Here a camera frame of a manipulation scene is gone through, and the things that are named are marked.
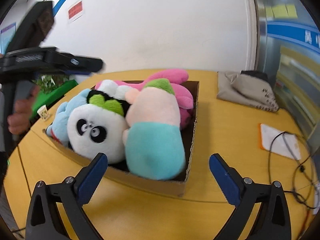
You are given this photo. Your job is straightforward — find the white panda plush toy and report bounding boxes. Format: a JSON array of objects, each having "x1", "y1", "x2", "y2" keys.
[{"x1": 67, "y1": 80, "x2": 132, "y2": 164}]

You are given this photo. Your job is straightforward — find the light blue plush toy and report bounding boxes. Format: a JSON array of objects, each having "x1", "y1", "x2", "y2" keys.
[{"x1": 46, "y1": 88, "x2": 91, "y2": 146}]

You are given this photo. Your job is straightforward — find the brown cardboard box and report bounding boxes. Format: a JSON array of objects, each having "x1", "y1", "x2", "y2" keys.
[{"x1": 48, "y1": 81, "x2": 199, "y2": 197}]

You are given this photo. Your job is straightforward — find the pink and teal plush doll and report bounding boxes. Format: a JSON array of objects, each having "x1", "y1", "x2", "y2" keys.
[{"x1": 123, "y1": 78, "x2": 185, "y2": 180}]

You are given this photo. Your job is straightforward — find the pink plush toy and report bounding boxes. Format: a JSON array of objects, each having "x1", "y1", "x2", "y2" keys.
[{"x1": 95, "y1": 69, "x2": 194, "y2": 129}]

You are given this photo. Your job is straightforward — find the operator left hand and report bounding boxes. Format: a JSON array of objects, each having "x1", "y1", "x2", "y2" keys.
[{"x1": 7, "y1": 85, "x2": 40, "y2": 135}]

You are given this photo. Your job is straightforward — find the green potted plant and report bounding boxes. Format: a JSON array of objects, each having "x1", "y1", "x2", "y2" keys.
[{"x1": 35, "y1": 75, "x2": 69, "y2": 94}]

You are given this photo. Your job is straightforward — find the green cloth table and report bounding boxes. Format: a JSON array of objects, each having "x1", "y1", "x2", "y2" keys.
[{"x1": 30, "y1": 80, "x2": 78, "y2": 120}]

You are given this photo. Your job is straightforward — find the patterned paper cup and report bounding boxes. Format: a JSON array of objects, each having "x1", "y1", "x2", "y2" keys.
[{"x1": 37, "y1": 105, "x2": 50, "y2": 121}]

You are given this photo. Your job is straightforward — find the white and orange pouch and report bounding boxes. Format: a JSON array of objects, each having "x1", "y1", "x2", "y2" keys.
[{"x1": 258, "y1": 124, "x2": 301, "y2": 160}]

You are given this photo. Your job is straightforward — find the beige canvas bag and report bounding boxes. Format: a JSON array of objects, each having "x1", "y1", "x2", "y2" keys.
[{"x1": 217, "y1": 71, "x2": 279, "y2": 112}]

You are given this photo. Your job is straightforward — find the yellow sticky notes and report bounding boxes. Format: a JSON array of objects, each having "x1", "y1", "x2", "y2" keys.
[{"x1": 265, "y1": 4, "x2": 298, "y2": 18}]

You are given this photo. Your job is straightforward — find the black cable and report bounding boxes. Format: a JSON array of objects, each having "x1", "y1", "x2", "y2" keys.
[{"x1": 267, "y1": 130, "x2": 320, "y2": 210}]

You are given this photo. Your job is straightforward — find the red wall sign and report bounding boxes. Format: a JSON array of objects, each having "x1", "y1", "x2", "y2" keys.
[{"x1": 68, "y1": 1, "x2": 84, "y2": 23}]

